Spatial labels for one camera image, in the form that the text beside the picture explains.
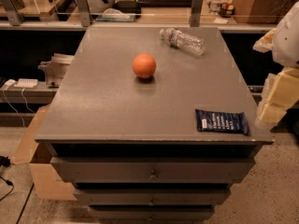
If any small bottle on shelf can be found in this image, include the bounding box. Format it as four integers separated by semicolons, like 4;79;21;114
209;0;222;15

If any grey drawer cabinet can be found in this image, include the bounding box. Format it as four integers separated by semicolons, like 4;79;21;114
36;27;272;221

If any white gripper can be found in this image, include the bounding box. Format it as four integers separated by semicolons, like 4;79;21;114
253;2;299;130

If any grey metal bracket part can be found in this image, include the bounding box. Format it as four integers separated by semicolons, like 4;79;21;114
38;53;74;87

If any black bag on shelf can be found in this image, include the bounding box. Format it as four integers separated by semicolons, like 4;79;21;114
114;0;141;16

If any white power strip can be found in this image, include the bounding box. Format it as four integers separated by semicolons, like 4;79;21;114
14;78;38;88

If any blue rxbar wrapper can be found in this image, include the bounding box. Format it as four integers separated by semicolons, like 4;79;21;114
195;109;249;135

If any clear plastic water bottle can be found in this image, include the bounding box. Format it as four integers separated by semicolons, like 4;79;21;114
160;28;206;57

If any cardboard box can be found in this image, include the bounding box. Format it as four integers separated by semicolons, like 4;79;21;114
12;105;76;201

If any orange fruit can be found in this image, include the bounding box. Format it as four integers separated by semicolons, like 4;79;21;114
133;53;156;79

